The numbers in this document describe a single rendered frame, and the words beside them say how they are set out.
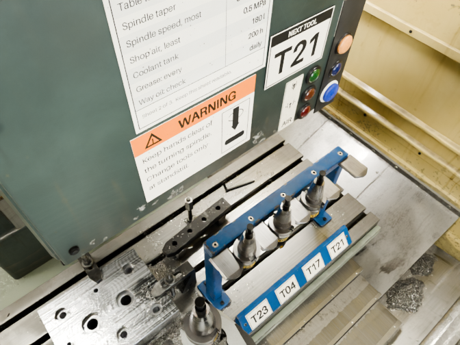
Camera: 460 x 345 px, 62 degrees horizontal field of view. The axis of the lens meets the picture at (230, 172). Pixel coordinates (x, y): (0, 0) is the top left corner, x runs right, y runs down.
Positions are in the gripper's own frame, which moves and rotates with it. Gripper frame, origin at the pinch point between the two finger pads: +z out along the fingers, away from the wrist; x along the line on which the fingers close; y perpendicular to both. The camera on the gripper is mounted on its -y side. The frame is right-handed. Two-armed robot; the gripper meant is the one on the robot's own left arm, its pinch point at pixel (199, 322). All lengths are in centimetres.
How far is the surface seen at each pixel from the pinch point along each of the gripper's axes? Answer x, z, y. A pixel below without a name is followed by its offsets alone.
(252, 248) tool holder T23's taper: 19.3, 7.0, 8.4
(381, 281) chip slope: 67, -15, 63
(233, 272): 13.9, 6.6, 12.3
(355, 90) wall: 101, 37, 29
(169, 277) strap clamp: 4.7, 21.1, 29.9
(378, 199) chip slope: 88, 6, 54
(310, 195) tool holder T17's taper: 39.7, 8.8, 8.9
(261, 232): 25.2, 10.0, 12.4
